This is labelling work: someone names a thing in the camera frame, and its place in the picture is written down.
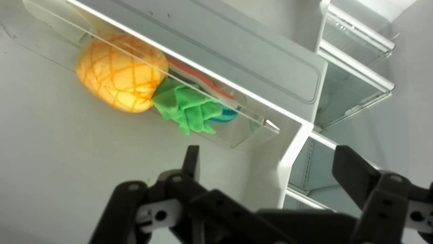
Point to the blue soft item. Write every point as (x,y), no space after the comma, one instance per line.
(230,116)

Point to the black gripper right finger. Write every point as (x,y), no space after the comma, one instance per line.
(393,212)

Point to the clear door bin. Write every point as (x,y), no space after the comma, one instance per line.
(239,133)

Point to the open white fridge door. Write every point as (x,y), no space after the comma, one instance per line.
(55,158)

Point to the glass fridge shelf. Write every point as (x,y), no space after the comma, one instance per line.
(347,90)
(316,171)
(357,32)

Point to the white fridge cabinet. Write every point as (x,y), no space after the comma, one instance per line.
(415,113)

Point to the orange pineapple plush toy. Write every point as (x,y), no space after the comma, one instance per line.
(117,72)

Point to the covered white door compartment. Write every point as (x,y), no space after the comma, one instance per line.
(253,55)

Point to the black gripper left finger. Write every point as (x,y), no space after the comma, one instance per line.
(181,218)

